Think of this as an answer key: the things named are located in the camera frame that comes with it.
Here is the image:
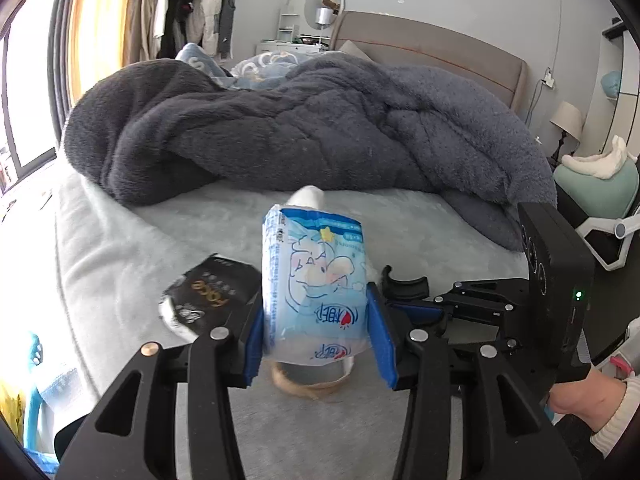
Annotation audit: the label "light blue patterned pillow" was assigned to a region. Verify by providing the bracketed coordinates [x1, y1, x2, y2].
[175, 42, 341, 91]

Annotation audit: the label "white desktop shelf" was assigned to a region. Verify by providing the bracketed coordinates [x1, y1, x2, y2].
[277, 5, 301, 43]

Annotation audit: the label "beige hanging coat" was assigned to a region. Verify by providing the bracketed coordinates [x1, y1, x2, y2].
[137, 0, 162, 63]

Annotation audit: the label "white cylinder lamp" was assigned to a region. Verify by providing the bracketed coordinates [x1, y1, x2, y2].
[315, 0, 342, 31]

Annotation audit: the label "cone shade table lamp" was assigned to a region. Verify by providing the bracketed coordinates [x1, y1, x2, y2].
[549, 101, 586, 158]

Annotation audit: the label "green chair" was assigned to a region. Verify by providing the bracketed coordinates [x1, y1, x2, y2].
[552, 152, 640, 273]

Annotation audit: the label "beige padded headboard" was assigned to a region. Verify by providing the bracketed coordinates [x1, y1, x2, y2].
[330, 10, 528, 121]

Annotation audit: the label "white hanging jacket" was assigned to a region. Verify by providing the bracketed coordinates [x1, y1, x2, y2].
[185, 0, 222, 56]

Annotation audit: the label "white rolled sock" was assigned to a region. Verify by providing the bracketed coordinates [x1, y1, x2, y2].
[287, 185, 326, 211]

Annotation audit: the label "yellow curtain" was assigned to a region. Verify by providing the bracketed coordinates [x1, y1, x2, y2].
[67, 0, 138, 106]

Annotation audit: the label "grey hanging pants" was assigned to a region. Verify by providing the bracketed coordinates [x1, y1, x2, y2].
[217, 0, 237, 58]

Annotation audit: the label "light blue tissue packet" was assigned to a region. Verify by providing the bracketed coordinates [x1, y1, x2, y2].
[261, 203, 373, 366]

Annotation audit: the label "blue printed plastic bag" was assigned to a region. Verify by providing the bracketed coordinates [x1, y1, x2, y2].
[27, 450, 58, 476]

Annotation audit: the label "white plush cushion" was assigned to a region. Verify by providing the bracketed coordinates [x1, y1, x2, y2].
[561, 135, 638, 181]

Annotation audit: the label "pink strap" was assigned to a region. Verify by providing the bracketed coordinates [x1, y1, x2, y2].
[609, 352, 637, 380]

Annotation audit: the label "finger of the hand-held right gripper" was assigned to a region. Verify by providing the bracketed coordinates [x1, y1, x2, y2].
[387, 304, 521, 357]
[381, 265, 518, 313]

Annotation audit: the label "dark grey fleece blanket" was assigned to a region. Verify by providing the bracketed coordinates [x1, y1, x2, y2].
[62, 52, 558, 253]

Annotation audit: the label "person's right hand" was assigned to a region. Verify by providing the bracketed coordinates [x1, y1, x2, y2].
[547, 366, 626, 433]

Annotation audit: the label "person's right forearm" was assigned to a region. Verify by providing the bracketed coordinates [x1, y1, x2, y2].
[590, 375, 640, 458]

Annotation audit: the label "black foil packet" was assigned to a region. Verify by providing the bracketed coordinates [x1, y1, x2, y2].
[159, 254, 263, 343]

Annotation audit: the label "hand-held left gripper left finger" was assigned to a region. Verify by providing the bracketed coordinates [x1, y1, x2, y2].
[54, 305, 266, 480]

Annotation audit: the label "tan fuzzy band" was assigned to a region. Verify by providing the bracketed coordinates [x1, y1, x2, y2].
[270, 355, 353, 403]

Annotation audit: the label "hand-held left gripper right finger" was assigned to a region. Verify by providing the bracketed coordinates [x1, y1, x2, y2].
[366, 282, 568, 480]

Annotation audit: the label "grey curtain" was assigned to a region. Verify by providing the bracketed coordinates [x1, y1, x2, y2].
[47, 0, 85, 136]

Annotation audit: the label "window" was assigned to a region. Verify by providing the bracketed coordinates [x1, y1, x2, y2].
[0, 10, 58, 196]

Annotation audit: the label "black hanging garment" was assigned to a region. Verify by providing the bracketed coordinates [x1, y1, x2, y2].
[159, 0, 195, 58]

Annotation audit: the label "yellow plastic bag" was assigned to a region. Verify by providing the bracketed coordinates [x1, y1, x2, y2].
[0, 380, 26, 443]

